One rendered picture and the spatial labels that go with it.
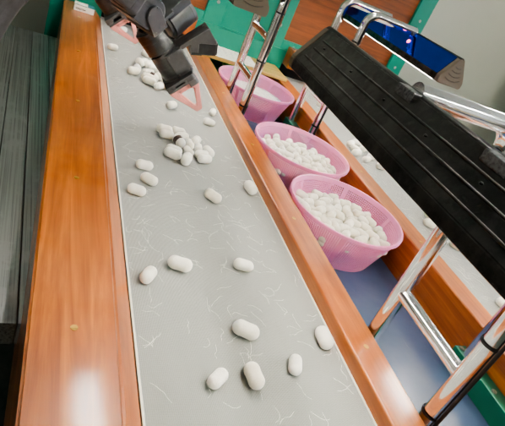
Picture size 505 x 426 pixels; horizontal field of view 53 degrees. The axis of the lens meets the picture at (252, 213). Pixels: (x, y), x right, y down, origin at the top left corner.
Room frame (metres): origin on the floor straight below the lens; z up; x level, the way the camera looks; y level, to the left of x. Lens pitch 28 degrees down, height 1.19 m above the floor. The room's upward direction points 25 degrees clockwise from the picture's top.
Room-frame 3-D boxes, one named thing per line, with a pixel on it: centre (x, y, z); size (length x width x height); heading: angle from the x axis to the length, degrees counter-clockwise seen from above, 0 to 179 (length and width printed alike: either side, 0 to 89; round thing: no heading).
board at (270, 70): (1.83, 0.27, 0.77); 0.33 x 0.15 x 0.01; 119
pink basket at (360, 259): (1.00, -0.18, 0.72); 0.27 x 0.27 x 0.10
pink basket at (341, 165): (1.25, -0.05, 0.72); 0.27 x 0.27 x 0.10
